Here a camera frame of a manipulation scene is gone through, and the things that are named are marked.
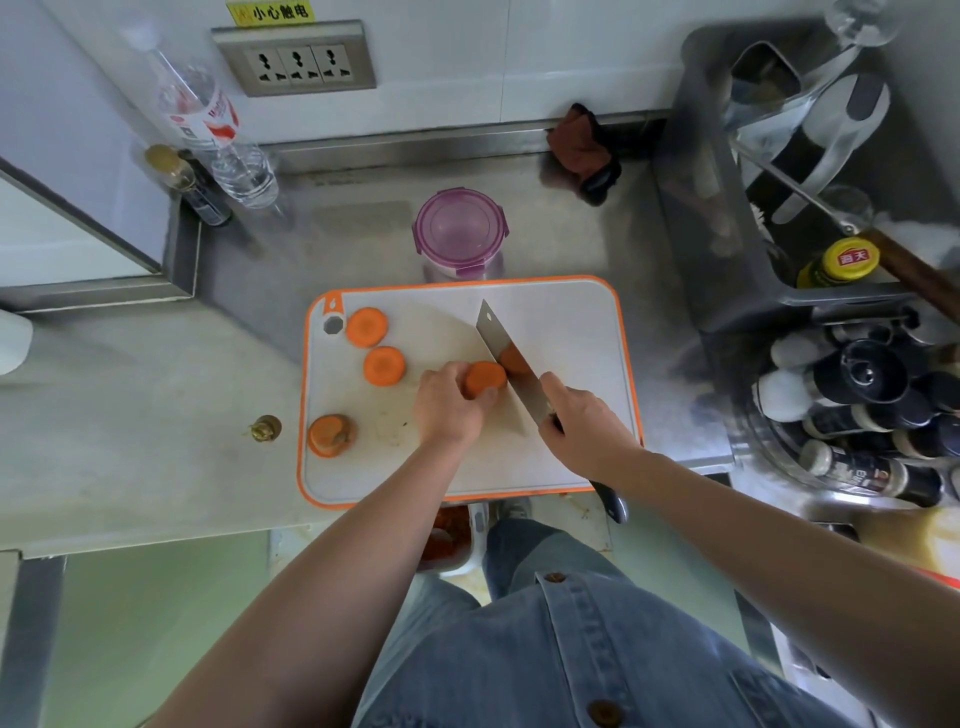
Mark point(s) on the person's right hand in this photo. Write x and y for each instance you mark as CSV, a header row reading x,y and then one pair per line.
x,y
589,435

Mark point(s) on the person's left hand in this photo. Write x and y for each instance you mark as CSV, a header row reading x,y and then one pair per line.
x,y
446,409

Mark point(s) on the brown-centred carrot end slice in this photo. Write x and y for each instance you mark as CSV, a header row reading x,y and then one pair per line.
x,y
334,433

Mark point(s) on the purple lidded container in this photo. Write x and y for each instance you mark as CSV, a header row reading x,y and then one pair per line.
x,y
459,229

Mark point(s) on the brown carrot top stub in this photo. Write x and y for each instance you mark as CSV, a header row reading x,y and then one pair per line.
x,y
265,428

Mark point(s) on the person's left forearm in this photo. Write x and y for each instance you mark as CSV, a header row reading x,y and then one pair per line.
x,y
315,600

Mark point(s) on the person's right forearm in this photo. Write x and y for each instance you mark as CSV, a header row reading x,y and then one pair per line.
x,y
787,555

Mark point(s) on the white orange-rimmed cutting board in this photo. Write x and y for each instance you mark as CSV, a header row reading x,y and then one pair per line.
x,y
577,330

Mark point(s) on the grey right shoe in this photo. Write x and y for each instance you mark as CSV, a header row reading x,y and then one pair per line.
x,y
514,510

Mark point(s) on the white waste bin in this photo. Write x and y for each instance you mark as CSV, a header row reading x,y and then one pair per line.
x,y
480,525

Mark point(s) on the blue denim trousers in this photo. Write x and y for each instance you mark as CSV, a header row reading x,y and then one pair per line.
x,y
517,555

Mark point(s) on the pale green cabinet front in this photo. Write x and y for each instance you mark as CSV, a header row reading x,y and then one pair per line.
x,y
150,637
675,577

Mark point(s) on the clear round basin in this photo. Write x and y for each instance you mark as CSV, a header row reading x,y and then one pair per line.
x,y
772,469

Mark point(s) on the blue denim shirt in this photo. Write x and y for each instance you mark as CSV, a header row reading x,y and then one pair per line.
x,y
600,660

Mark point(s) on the group of seasoning bottles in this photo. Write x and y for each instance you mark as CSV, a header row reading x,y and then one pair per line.
x,y
862,375

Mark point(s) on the dark red cloth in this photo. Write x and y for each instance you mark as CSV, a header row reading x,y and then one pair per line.
x,y
577,150

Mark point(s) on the clear plastic water bottle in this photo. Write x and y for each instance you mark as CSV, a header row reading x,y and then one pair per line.
x,y
240,176

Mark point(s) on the yellow-capped sauce bottle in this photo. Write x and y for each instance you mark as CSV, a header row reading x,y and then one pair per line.
x,y
851,259

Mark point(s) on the small gold-capped bottle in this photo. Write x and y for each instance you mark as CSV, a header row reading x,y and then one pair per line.
x,y
206,202

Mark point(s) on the white and black bag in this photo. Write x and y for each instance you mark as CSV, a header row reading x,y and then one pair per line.
x,y
832,127

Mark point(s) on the yellow warning sticker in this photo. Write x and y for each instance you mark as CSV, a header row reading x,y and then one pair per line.
x,y
270,13

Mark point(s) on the grey wall socket panel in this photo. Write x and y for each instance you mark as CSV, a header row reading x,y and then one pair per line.
x,y
300,64

